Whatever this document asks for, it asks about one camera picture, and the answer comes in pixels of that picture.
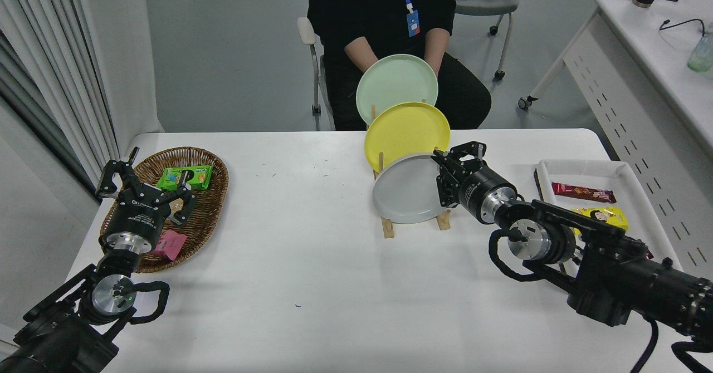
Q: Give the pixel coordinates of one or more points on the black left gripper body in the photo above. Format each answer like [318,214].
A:
[136,220]

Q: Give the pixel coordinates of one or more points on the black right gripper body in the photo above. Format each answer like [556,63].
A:
[482,192]

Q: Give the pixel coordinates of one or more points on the grey plate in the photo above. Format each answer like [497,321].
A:
[406,192]

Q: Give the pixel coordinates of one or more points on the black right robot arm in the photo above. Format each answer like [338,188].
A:
[618,273]

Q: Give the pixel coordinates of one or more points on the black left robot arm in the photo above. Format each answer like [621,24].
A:
[55,339]

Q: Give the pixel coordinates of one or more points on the yellow plate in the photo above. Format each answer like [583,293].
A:
[406,133]

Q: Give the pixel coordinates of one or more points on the wooden plate rack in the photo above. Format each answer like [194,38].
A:
[388,229]

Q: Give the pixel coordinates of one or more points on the pale green plate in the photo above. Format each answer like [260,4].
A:
[395,83]

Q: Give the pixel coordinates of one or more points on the person's left hand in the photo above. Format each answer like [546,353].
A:
[435,61]

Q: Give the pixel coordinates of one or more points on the person's right hand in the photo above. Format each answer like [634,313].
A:
[368,61]

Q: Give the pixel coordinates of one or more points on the green snack box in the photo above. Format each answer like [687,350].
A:
[195,177]

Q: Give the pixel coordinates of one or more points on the brown wicker basket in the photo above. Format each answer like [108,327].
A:
[209,217]

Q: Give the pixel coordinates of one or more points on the pink snack packet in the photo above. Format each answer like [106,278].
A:
[170,245]

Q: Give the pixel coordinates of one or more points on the red snack bar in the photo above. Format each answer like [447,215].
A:
[582,192]

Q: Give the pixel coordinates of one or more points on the yellow snack packet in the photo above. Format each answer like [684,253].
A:
[604,217]

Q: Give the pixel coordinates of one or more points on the white curtain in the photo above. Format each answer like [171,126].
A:
[44,55]

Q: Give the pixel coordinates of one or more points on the grey office chair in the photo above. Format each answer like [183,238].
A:
[484,4]

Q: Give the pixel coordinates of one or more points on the white tray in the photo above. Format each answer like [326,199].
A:
[640,189]

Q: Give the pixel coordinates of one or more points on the person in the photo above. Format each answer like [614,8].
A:
[362,11]

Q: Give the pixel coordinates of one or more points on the white armrest chair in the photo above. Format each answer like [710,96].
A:
[306,30]

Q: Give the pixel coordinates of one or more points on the white perforated desk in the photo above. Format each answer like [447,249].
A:
[657,55]

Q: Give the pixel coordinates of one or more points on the clear green bottle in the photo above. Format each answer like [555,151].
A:
[702,55]

